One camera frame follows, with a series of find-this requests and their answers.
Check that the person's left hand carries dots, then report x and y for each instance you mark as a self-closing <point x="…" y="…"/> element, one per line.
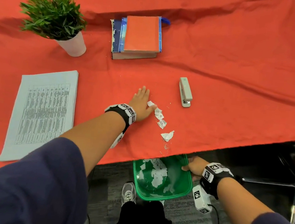
<point x="141" y="106"/>

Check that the person's right hand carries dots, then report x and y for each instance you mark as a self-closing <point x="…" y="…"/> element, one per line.
<point x="197" y="165"/>

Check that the green plastic bin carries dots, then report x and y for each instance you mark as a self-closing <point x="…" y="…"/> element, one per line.
<point x="181" y="183"/>

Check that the heap of torn paper scraps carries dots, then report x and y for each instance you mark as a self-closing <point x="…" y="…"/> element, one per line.
<point x="156" y="172"/>

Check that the pile of printed papers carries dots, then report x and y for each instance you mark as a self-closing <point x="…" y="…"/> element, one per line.
<point x="43" y="114"/>

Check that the person's right forearm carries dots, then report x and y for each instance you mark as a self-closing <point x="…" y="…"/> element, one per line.
<point x="240" y="209"/>

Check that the white stapler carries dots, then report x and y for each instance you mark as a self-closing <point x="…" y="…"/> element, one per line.
<point x="185" y="92"/>

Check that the grey shoe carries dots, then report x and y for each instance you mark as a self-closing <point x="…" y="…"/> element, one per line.
<point x="129" y="193"/>
<point x="161" y="202"/>

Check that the orange notebook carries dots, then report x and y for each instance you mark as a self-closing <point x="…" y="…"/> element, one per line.
<point x="143" y="34"/>

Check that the dark blue worn book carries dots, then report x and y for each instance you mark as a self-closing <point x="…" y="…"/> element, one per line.
<point x="115" y="37"/>

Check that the black trousers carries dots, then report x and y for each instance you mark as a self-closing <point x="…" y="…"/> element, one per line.
<point x="145" y="222"/>

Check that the blue pen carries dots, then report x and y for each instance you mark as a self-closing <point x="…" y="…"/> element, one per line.
<point x="165" y="20"/>

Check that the red tablecloth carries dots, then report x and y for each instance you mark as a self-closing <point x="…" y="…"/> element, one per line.
<point x="247" y="74"/>

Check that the green plant in white pot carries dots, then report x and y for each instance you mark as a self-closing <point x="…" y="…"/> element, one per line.
<point x="52" y="12"/>

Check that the navy sweatshirt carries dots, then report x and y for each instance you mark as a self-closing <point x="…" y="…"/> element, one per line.
<point x="35" y="188"/>

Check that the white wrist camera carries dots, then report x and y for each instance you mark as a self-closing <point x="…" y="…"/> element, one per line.
<point x="201" y="199"/>
<point x="117" y="139"/>

